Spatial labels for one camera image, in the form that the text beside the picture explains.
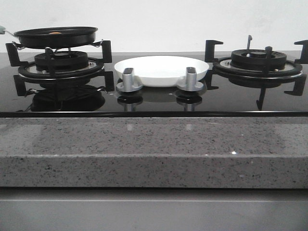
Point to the right black gas burner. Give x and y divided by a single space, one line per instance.
256 60

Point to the black pan support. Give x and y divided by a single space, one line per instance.
56 81
292 72

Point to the left silver stove knob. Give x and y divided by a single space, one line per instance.
130 83

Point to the white round plate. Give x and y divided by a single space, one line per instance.
161 71

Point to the left black gas burner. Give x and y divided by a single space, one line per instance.
62 61

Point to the left black pan support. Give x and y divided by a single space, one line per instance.
56 81

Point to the grey cabinet front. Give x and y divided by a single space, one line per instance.
153 210

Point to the black frying pan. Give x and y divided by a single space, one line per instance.
71 35

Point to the right silver stove knob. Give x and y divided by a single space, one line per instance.
190 82

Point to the silver stove knob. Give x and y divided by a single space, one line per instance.
190 82
130 83

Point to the black glass cooktop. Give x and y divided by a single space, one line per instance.
97 96

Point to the chrome wire trivet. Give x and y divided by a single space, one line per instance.
19 46

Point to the black gas burner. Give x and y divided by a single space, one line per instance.
62 61
256 60

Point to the right black pan support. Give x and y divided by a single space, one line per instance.
292 72

